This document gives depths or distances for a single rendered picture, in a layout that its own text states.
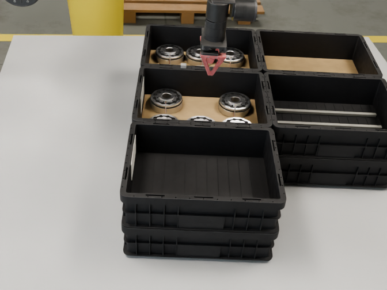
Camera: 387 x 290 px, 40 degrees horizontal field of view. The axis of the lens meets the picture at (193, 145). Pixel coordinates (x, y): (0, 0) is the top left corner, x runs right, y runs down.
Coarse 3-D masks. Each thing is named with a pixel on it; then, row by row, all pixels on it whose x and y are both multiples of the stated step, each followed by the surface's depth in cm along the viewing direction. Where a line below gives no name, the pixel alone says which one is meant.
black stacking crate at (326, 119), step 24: (288, 96) 176; (312, 96) 176; (336, 96) 176; (360, 96) 176; (384, 96) 169; (288, 120) 169; (312, 120) 170; (336, 120) 170; (360, 120) 171; (384, 120) 168; (288, 144) 154; (312, 144) 153; (336, 144) 154; (360, 144) 154; (384, 144) 154
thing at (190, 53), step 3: (198, 45) 197; (189, 48) 195; (192, 48) 196; (195, 48) 195; (189, 51) 194; (192, 51) 194; (189, 54) 192; (192, 54) 192; (189, 57) 191; (192, 57) 190; (195, 57) 190; (198, 57) 191; (201, 60) 190
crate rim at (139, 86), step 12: (216, 72) 171; (228, 72) 171; (240, 72) 171; (252, 72) 171; (264, 84) 166; (264, 96) 161; (264, 108) 156; (132, 120) 149; (144, 120) 148; (156, 120) 148; (168, 120) 149; (180, 120) 149; (192, 120) 149
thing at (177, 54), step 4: (164, 44) 196; (168, 44) 197; (172, 44) 197; (160, 48) 194; (176, 48) 194; (180, 48) 195; (156, 52) 192; (160, 52) 192; (176, 52) 192; (180, 52) 193; (160, 56) 190; (164, 56) 190; (168, 56) 190; (172, 56) 190; (176, 56) 190; (180, 56) 191
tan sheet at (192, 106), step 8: (184, 96) 176; (144, 104) 171; (184, 104) 173; (192, 104) 173; (200, 104) 173; (208, 104) 173; (216, 104) 174; (144, 112) 168; (152, 112) 168; (176, 112) 169; (184, 112) 169; (192, 112) 169; (200, 112) 170; (208, 112) 170; (216, 112) 170; (216, 120) 167; (248, 120) 168; (256, 120) 168
